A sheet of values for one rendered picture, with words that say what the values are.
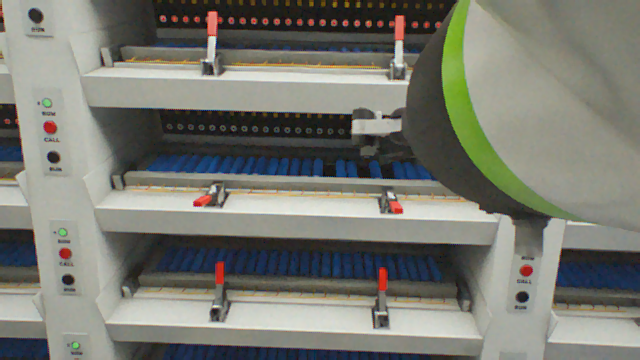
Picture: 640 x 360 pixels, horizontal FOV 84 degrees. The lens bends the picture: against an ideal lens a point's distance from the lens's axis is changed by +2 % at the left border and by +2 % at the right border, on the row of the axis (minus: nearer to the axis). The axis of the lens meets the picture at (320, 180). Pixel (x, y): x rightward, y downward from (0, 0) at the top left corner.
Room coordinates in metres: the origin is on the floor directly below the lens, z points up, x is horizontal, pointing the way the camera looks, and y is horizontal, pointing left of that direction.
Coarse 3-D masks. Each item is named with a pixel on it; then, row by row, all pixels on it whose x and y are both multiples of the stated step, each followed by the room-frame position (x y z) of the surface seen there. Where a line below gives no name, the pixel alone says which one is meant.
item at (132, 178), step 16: (128, 176) 0.55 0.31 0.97; (144, 176) 0.55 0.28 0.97; (160, 176) 0.55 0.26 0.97; (176, 176) 0.55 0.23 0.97; (192, 176) 0.56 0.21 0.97; (208, 176) 0.56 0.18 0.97; (224, 176) 0.56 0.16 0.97; (240, 176) 0.56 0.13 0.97; (256, 176) 0.56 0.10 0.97; (272, 176) 0.56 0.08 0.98; (288, 176) 0.56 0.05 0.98; (176, 192) 0.54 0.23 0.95; (192, 192) 0.54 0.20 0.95; (336, 192) 0.55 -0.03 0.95; (352, 192) 0.55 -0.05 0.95; (368, 192) 0.55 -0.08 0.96; (400, 192) 0.55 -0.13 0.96; (416, 192) 0.55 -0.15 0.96; (432, 192) 0.55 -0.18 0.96; (448, 192) 0.54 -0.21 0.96
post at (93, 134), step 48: (96, 0) 0.56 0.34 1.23; (144, 0) 0.70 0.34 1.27; (48, 48) 0.51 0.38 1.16; (96, 144) 0.53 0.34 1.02; (48, 192) 0.51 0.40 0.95; (48, 240) 0.51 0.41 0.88; (96, 240) 0.51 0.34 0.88; (48, 288) 0.51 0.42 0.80; (96, 288) 0.51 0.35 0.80; (48, 336) 0.51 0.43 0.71; (96, 336) 0.51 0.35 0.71
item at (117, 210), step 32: (128, 160) 0.61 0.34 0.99; (96, 192) 0.52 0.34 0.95; (128, 192) 0.55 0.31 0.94; (160, 192) 0.55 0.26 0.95; (128, 224) 0.52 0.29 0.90; (160, 224) 0.51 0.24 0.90; (192, 224) 0.51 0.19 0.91; (224, 224) 0.51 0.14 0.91; (256, 224) 0.51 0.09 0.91; (288, 224) 0.51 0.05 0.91; (320, 224) 0.51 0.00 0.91; (352, 224) 0.50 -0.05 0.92; (384, 224) 0.50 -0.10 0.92; (416, 224) 0.50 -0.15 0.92; (448, 224) 0.50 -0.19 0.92; (480, 224) 0.50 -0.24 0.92
